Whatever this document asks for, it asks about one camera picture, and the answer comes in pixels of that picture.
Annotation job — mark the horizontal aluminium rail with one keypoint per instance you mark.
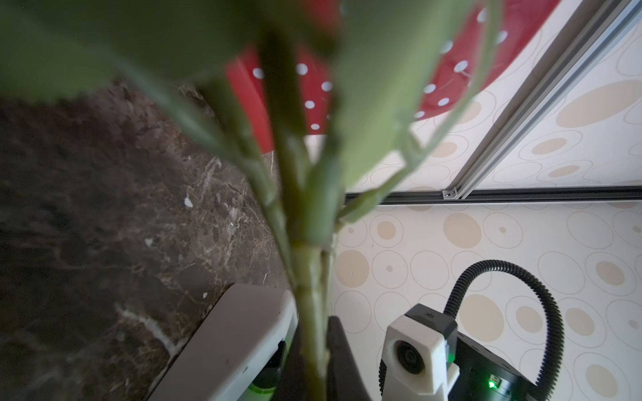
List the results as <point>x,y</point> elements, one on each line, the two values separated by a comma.
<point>582,42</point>

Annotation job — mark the white tape dispenser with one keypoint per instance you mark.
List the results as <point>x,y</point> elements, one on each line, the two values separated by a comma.
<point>238,352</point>

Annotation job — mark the red polka dot toaster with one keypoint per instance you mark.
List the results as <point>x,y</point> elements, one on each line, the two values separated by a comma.
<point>521,21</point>

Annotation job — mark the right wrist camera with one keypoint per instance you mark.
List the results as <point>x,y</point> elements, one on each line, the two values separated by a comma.
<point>419,355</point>

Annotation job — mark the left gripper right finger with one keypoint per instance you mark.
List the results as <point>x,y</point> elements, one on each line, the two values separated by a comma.
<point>344,382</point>

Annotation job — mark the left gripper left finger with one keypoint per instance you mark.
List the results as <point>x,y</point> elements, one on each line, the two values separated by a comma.
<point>292,383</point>

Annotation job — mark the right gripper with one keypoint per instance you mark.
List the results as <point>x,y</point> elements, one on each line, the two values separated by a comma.
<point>483,374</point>

